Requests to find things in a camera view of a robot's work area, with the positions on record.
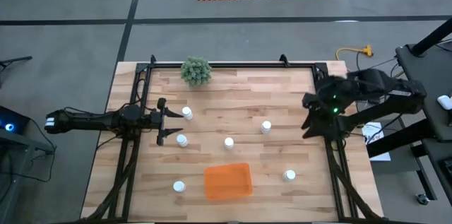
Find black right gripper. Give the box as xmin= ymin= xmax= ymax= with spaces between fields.
xmin=300 ymin=74 xmax=355 ymax=140

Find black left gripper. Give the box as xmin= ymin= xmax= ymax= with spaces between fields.
xmin=141 ymin=98 xmax=185 ymax=146

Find orange translucent plastic basket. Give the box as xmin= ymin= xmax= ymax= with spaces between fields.
xmin=203 ymin=162 xmax=254 ymax=201

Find green artificial potted plant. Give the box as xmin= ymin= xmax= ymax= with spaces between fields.
xmin=180 ymin=56 xmax=213 ymax=88

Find white paper sheet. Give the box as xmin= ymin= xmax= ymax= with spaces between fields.
xmin=362 ymin=121 xmax=392 ymax=163

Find black side desk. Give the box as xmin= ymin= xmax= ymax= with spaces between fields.
xmin=366 ymin=43 xmax=452 ymax=207

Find small white case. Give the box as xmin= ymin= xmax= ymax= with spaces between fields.
xmin=436 ymin=95 xmax=452 ymax=111

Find black pole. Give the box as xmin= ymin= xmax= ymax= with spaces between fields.
xmin=411 ymin=17 xmax=452 ymax=57

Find computer with blue light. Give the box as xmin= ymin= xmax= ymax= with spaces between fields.
xmin=0 ymin=105 xmax=31 ymax=140

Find black tripod leg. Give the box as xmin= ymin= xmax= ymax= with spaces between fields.
xmin=0 ymin=55 xmax=33 ymax=89

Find black metal table frame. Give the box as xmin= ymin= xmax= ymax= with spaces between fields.
xmin=83 ymin=54 xmax=381 ymax=224

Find yellow extension cord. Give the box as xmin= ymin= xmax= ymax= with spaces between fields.
xmin=335 ymin=45 xmax=374 ymax=61

